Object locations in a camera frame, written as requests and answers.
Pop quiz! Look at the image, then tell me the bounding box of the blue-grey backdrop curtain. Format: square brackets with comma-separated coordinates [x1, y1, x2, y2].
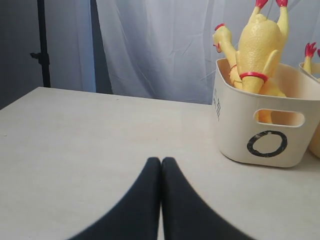
[93, 0, 320, 106]

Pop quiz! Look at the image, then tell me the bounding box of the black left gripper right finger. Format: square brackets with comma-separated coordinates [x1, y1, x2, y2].
[161, 157, 252, 240]

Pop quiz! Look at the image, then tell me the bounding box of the whole rubber chicken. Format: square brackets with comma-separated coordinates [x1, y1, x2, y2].
[212, 23, 287, 125]
[235, 0, 290, 94]

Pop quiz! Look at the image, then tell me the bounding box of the headless yellow chicken body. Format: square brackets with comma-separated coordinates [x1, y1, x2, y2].
[303, 42, 320, 74]

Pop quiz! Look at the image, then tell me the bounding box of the cream bin marked O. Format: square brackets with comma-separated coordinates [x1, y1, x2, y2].
[212, 58, 320, 168]

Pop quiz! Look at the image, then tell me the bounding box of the cream bin marked X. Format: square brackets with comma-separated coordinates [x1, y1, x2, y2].
[298, 62, 320, 159]

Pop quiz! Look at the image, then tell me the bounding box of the whole rubber chicken front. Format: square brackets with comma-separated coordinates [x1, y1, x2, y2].
[235, 0, 290, 94]

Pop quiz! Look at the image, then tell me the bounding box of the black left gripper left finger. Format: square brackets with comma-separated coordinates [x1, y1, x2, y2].
[71, 157, 161, 240]

